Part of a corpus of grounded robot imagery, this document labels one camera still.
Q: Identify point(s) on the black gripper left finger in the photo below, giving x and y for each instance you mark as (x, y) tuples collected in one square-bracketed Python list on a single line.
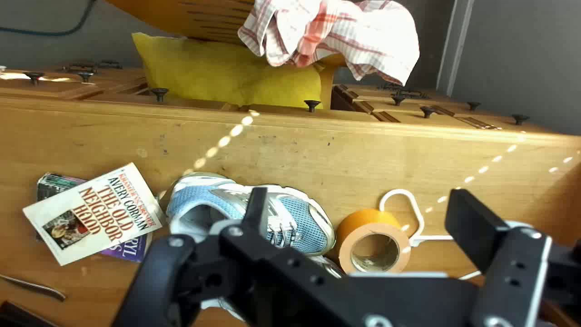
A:
[(256, 242)]

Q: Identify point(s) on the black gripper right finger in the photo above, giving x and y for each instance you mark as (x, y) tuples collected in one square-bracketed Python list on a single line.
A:
[(508, 273)]

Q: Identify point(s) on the white paperback book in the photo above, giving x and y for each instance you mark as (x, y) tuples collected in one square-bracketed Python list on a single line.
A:
[(91, 211)]

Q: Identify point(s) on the tan tape roll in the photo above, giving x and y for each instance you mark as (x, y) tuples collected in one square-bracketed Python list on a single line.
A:
[(369, 222)]

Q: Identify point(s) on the wooden roll-top desk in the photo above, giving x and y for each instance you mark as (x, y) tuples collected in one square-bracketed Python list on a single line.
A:
[(363, 164)]

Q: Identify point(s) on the yellow cloth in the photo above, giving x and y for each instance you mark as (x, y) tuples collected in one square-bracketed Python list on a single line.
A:
[(211, 73)]

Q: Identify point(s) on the red white checked towel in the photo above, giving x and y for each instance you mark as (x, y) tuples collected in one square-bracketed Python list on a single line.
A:
[(338, 29)]

